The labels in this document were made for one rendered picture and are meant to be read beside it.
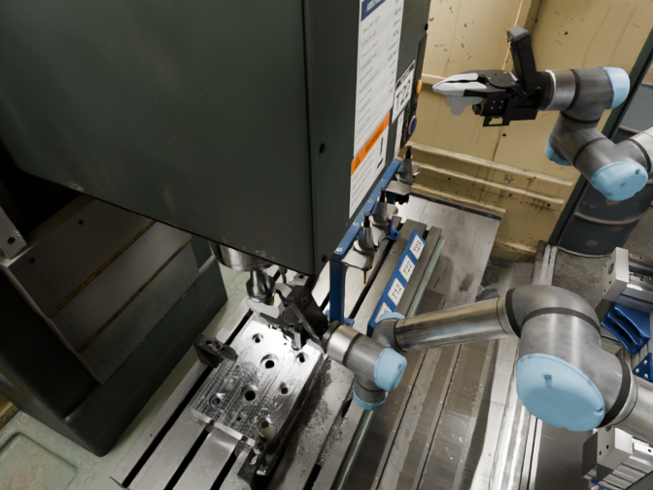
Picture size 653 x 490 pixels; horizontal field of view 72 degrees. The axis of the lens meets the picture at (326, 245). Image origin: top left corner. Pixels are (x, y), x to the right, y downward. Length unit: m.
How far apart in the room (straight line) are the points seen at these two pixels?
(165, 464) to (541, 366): 0.92
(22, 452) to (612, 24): 2.18
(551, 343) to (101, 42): 0.73
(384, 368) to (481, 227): 1.12
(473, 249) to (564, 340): 1.13
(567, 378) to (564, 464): 1.44
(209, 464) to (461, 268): 1.13
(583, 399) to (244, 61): 0.61
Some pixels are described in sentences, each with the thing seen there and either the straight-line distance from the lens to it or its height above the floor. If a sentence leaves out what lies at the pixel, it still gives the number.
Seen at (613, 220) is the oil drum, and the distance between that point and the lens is 3.06.
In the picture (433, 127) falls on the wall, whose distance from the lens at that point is 1.76.
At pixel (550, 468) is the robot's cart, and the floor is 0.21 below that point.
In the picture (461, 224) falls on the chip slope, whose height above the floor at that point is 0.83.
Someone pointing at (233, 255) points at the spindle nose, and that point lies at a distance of 0.80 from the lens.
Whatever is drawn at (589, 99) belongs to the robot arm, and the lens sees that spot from 1.00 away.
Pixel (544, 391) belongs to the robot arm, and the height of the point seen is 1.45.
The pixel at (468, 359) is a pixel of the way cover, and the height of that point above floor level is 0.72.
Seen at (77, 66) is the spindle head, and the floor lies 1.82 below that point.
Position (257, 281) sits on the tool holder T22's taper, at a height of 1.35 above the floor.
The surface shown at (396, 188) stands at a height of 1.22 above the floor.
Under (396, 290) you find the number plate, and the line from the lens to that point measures 1.46.
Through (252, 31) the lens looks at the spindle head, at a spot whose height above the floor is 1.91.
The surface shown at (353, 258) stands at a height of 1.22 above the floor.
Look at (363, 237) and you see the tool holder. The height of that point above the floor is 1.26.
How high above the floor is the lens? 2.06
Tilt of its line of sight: 46 degrees down
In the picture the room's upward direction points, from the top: 1 degrees counter-clockwise
